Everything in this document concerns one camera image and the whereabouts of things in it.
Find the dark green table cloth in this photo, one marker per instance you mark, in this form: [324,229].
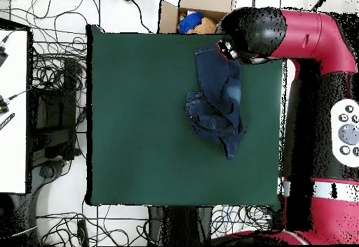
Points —
[140,146]

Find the grey round stand foot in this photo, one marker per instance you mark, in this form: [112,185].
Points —
[47,171]

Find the tan cloth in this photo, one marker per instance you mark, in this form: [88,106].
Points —
[206,26]

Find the black equipment box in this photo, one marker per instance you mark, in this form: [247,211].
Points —
[53,118]

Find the blue cloth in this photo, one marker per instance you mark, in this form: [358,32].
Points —
[189,22]

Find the brown cardboard box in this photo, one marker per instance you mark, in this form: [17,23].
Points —
[196,2]

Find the blue denim jeans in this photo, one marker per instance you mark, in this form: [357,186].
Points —
[218,103]

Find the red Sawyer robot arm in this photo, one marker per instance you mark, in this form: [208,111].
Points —
[308,39]

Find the white table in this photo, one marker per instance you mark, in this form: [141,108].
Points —
[14,151]

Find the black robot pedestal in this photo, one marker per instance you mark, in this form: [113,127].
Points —
[179,224]

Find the grey metal bar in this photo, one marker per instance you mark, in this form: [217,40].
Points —
[322,1]

